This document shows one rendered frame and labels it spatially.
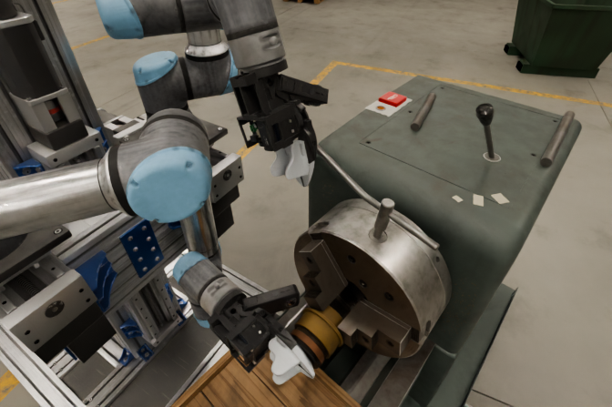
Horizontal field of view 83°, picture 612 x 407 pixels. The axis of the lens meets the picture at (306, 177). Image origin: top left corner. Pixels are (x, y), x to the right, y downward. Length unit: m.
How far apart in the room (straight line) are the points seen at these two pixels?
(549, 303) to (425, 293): 1.76
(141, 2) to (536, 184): 0.78
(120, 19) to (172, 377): 1.40
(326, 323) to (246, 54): 0.47
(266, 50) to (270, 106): 0.08
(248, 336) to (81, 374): 1.24
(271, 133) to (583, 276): 2.34
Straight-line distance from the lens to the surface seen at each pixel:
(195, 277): 0.76
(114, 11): 0.58
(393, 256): 0.63
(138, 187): 0.53
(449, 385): 1.32
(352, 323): 0.68
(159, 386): 1.69
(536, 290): 2.41
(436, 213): 0.72
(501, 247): 0.71
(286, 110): 0.51
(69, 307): 0.88
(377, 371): 0.93
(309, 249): 0.67
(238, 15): 0.49
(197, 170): 0.52
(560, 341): 2.28
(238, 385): 0.89
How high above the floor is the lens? 1.71
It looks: 39 degrees down
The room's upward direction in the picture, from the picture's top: straight up
